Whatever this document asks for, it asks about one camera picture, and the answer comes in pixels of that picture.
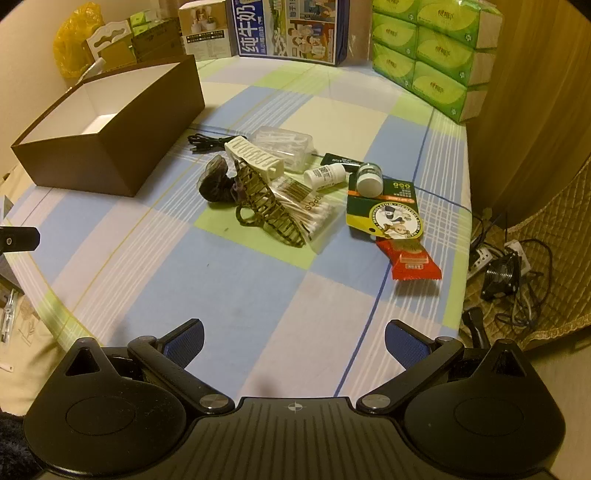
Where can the tan quilted chair cover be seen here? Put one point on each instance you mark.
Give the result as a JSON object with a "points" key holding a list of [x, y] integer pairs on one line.
{"points": [[554, 221]]}

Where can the white product box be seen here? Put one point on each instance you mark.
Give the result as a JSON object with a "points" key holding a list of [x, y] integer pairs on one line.
{"points": [[205, 32]]}

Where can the white pill bottle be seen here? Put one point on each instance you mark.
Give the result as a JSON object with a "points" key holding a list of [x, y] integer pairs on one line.
{"points": [[323, 176]]}

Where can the green printed card package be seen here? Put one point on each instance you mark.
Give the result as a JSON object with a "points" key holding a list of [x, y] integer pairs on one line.
{"points": [[392, 214]]}

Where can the small black fan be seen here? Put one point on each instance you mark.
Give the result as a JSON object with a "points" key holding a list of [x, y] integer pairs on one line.
{"points": [[501, 277]]}

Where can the cotton swab pack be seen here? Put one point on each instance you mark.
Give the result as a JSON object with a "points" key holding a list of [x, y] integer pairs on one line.
{"points": [[314, 217]]}

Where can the red snack packet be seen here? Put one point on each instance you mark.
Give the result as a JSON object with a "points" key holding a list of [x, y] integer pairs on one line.
{"points": [[411, 263]]}

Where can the white die-cut cardboard box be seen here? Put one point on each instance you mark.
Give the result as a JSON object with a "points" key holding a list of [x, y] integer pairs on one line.
{"points": [[111, 46]]}

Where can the plaid cloth covered desktop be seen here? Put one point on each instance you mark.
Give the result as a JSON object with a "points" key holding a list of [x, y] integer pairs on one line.
{"points": [[258, 286]]}

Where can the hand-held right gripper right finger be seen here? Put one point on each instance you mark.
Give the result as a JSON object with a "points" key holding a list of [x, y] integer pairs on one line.
{"points": [[408, 344]]}

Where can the clear floss pick box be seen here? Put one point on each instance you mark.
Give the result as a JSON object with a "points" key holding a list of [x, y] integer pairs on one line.
{"points": [[288, 141]]}

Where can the white power strip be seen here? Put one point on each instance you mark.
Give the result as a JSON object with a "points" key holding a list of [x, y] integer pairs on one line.
{"points": [[482, 258]]}

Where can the yellow plastic bag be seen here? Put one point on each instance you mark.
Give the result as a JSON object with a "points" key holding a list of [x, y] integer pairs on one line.
{"points": [[71, 44]]}

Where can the brown cardboard carton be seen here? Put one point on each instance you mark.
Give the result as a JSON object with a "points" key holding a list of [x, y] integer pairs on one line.
{"points": [[157, 41]]}

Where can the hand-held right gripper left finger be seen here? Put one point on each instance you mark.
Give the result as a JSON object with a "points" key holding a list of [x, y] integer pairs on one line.
{"points": [[185, 342]]}

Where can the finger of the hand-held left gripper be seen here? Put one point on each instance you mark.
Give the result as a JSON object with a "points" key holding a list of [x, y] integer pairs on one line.
{"points": [[21, 239]]}

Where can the blue milk carton box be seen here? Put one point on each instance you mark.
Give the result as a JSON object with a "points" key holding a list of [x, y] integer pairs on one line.
{"points": [[286, 32]]}

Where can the dark green lip gel tube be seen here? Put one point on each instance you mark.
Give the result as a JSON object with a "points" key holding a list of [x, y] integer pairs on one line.
{"points": [[339, 159]]}

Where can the white slotted soap dish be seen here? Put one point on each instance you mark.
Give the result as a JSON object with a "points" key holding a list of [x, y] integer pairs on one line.
{"points": [[254, 157]]}

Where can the olive green hair claw clip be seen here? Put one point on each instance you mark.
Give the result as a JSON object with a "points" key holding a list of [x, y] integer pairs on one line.
{"points": [[263, 203]]}

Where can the beige printed cloth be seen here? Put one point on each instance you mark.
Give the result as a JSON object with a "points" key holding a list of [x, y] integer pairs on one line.
{"points": [[32, 364]]}

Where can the stack of green tissue packs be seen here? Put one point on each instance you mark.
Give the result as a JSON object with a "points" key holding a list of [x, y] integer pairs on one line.
{"points": [[425, 50]]}

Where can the dark brown hair scrunchie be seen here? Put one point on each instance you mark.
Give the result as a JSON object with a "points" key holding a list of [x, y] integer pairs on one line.
{"points": [[214, 182]]}

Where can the brown cardboard box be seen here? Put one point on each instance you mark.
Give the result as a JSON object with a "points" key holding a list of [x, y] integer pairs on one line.
{"points": [[83, 161]]}

